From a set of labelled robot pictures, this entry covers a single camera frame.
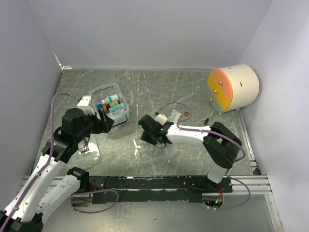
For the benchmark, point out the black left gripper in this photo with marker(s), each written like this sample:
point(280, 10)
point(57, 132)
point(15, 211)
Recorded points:
point(103, 126)

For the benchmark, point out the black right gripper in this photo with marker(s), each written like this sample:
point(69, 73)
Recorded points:
point(144, 137)

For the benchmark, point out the clear compartment tray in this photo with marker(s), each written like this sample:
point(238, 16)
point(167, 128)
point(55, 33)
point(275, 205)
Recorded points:
point(149, 153)

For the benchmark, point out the brown bottle orange label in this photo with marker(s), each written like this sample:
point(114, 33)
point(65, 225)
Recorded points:
point(110, 105)

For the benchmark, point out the teal cartoon plaster packet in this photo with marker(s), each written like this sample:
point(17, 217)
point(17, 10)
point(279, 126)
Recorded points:
point(118, 108)

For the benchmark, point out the clear plastic medicine box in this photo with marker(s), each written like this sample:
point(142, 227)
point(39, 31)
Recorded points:
point(106, 90)

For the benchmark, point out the white bottle green label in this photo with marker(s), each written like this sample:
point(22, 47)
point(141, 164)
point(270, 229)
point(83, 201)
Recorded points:
point(110, 99)

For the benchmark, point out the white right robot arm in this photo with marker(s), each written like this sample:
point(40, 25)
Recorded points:
point(221, 144)

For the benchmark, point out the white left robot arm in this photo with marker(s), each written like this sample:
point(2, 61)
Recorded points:
point(28, 211)

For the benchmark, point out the white teal swab packet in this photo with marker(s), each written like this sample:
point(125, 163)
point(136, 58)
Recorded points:
point(172, 116)

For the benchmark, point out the cream cylinder orange face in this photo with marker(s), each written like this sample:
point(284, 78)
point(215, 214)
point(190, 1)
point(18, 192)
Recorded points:
point(232, 87)

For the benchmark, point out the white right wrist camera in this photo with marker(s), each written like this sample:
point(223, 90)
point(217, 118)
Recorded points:
point(160, 118)

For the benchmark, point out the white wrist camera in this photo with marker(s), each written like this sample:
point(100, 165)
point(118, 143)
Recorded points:
point(86, 105)
point(160, 118)

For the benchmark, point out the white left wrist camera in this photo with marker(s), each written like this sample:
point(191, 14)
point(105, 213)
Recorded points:
point(86, 105)

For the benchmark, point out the clear box lid black handle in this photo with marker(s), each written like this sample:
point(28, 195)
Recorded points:
point(87, 156)

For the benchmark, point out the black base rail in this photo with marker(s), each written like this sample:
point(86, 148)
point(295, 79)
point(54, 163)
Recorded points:
point(108, 189)

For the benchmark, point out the aluminium frame rail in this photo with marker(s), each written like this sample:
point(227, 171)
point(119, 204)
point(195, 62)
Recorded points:
point(257, 185)

